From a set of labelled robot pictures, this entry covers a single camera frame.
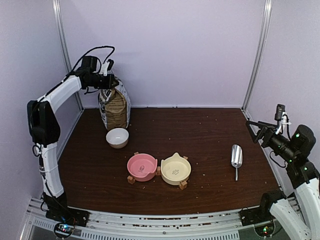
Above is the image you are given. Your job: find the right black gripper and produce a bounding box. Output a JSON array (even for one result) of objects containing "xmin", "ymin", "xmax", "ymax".
[{"xmin": 245, "ymin": 121, "xmax": 298, "ymax": 163}]

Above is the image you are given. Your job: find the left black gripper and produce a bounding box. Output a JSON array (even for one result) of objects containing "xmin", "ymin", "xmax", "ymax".
[{"xmin": 87, "ymin": 73, "xmax": 120, "ymax": 89}]

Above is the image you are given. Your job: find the brown pet food bag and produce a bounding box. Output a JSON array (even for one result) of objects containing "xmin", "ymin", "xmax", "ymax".
[{"xmin": 98, "ymin": 76, "xmax": 131, "ymax": 131}]

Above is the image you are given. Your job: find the silver metal scoop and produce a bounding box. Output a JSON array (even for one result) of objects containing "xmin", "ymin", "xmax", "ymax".
[{"xmin": 230, "ymin": 144, "xmax": 243, "ymax": 182}]

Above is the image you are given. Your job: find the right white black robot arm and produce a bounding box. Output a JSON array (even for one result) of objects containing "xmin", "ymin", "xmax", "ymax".
[{"xmin": 240, "ymin": 120, "xmax": 320, "ymax": 240}]

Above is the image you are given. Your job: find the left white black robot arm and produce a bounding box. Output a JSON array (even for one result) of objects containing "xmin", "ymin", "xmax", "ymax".
[{"xmin": 27, "ymin": 56, "xmax": 119, "ymax": 222}]

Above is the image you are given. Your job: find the pink pet bowl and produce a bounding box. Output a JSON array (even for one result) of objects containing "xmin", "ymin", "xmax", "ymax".
[{"xmin": 127, "ymin": 153, "xmax": 158, "ymax": 182}]

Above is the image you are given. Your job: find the cream cat-ear pet bowl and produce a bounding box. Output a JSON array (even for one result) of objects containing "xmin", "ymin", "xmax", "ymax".
[{"xmin": 160, "ymin": 152, "xmax": 192, "ymax": 186}]

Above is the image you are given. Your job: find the white ceramic bowl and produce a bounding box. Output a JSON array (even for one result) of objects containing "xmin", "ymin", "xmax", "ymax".
[{"xmin": 106, "ymin": 128, "xmax": 129, "ymax": 149}]

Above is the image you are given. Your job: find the wooden bowl stand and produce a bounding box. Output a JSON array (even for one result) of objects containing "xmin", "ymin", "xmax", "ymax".
[{"xmin": 127, "ymin": 156, "xmax": 188, "ymax": 190}]

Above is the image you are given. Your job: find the right circuit board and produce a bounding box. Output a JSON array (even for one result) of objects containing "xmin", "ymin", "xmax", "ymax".
[{"xmin": 254, "ymin": 224, "xmax": 275, "ymax": 237}]

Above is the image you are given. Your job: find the circuit board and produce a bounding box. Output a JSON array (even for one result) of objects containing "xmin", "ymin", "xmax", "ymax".
[
  {"xmin": 53, "ymin": 222, "xmax": 75, "ymax": 238},
  {"xmin": 254, "ymin": 224, "xmax": 275, "ymax": 237}
]

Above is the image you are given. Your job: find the left circuit board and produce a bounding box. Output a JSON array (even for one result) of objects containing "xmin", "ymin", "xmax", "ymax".
[{"xmin": 53, "ymin": 222, "xmax": 75, "ymax": 238}]

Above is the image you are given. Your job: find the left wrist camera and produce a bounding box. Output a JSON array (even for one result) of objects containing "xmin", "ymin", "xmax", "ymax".
[{"xmin": 100, "ymin": 59, "xmax": 114, "ymax": 76}]

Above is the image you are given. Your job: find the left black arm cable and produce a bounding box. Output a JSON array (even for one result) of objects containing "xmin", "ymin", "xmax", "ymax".
[{"xmin": 71, "ymin": 45, "xmax": 116, "ymax": 76}]

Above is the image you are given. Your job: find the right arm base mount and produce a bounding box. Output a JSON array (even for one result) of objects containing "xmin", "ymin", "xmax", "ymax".
[{"xmin": 239, "ymin": 207, "xmax": 273, "ymax": 227}]

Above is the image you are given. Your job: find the left aluminium corner post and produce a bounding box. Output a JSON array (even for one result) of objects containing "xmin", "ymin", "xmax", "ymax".
[{"xmin": 52, "ymin": 0, "xmax": 84, "ymax": 112}]

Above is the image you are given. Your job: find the aluminium corner post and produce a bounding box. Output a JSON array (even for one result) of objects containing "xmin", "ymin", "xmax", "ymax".
[
  {"xmin": 241, "ymin": 0, "xmax": 273, "ymax": 112},
  {"xmin": 52, "ymin": 0, "xmax": 84, "ymax": 112}
]

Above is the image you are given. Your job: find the right aluminium corner post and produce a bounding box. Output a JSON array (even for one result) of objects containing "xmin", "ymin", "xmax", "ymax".
[{"xmin": 241, "ymin": 0, "xmax": 273, "ymax": 112}]

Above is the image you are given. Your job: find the front aluminium rail frame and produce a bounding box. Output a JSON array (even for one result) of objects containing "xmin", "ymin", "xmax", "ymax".
[{"xmin": 24, "ymin": 196, "xmax": 305, "ymax": 240}]

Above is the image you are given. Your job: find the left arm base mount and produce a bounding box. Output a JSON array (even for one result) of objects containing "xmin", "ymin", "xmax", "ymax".
[{"xmin": 44, "ymin": 197, "xmax": 90, "ymax": 227}]

